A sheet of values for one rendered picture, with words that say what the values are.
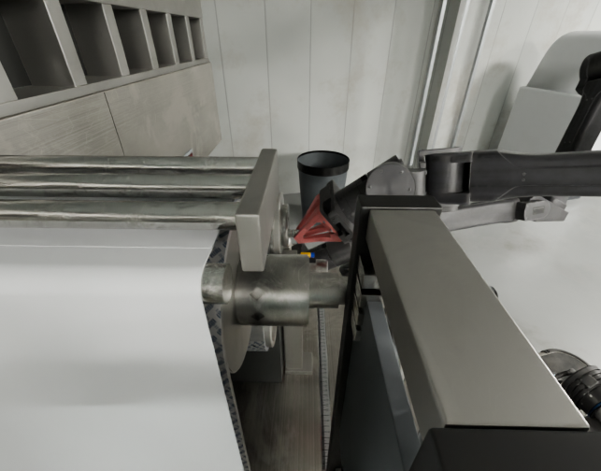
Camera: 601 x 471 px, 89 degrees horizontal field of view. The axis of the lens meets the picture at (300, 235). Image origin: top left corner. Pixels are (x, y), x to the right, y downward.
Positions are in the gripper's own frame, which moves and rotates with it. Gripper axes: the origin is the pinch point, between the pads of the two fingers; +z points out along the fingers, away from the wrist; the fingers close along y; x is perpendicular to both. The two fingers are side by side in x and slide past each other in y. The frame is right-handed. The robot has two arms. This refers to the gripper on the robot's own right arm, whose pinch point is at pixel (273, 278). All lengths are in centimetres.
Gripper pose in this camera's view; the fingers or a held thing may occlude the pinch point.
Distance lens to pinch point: 69.1
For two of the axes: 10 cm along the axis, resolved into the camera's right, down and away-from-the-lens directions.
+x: -4.9, -7.3, -4.7
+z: -8.7, 4.0, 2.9
